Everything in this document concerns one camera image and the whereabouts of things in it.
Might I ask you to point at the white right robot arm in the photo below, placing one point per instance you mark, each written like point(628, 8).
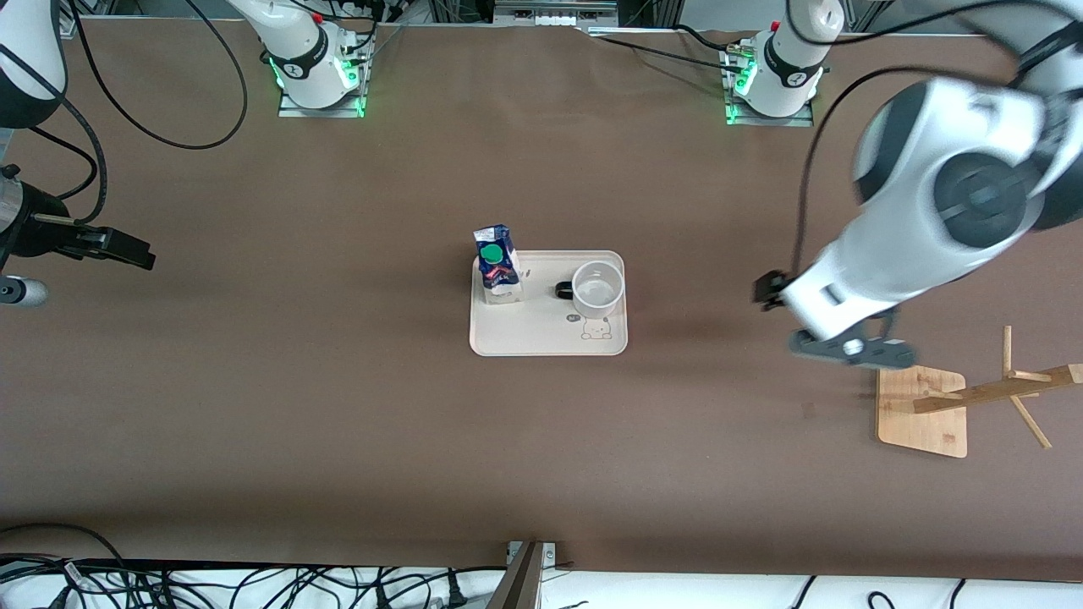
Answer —
point(305, 51)

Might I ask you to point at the white smiley face cup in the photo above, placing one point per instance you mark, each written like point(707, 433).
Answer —
point(598, 288)

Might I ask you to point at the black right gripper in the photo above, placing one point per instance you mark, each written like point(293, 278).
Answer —
point(38, 230)

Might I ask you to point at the grey metal post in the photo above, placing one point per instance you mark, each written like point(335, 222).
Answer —
point(520, 584)

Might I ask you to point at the beige rabbit print tray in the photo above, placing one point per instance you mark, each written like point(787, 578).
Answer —
point(541, 334)

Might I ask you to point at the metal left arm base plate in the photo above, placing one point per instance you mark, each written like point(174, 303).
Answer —
point(804, 120)

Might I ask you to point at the blue white milk carton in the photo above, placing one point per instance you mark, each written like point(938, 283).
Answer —
point(499, 271)

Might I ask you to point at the small metal corner bracket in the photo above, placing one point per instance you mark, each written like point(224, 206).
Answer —
point(550, 554)

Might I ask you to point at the wooden mug tree stand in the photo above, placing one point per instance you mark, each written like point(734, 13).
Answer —
point(918, 423)

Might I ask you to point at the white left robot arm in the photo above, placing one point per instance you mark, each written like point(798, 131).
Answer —
point(931, 211)

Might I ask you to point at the grey power strip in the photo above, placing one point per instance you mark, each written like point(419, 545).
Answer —
point(554, 12)

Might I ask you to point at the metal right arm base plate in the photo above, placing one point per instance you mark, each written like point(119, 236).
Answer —
point(292, 110)

